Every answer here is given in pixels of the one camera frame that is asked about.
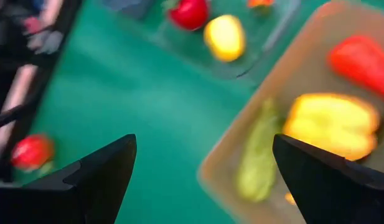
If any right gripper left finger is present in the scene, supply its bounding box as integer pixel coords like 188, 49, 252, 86
0, 133, 138, 224

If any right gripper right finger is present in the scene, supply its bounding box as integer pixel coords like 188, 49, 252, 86
272, 134, 384, 224

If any small green pepper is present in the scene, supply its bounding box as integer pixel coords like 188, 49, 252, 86
39, 161, 55, 177

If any small yellow squash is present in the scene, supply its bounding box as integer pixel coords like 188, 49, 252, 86
284, 192, 297, 206

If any large red orange tomato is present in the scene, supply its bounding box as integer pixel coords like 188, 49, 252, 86
10, 133, 55, 172

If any yellow bell pepper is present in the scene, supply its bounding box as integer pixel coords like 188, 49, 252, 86
282, 92, 381, 162

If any light green cucumber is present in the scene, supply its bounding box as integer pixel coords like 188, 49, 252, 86
235, 98, 286, 203

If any long red pepper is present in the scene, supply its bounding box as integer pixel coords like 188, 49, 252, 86
327, 34, 384, 103

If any yellow lemon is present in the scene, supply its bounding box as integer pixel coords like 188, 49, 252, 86
203, 14, 246, 63

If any small red tomato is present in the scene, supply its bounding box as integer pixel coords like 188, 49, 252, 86
246, 0, 275, 9

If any large red strawberry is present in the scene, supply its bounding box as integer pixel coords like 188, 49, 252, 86
166, 0, 210, 32

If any green table mat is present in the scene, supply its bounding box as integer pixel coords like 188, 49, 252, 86
11, 0, 384, 224

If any wooden tray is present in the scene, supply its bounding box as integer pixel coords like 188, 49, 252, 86
197, 0, 384, 224

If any clear plastic bin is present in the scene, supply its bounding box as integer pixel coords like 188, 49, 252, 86
148, 0, 301, 82

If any grey-blue plastic bin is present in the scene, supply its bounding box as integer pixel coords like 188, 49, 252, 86
101, 0, 155, 19

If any black table frame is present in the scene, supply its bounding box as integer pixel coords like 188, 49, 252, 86
0, 0, 83, 184

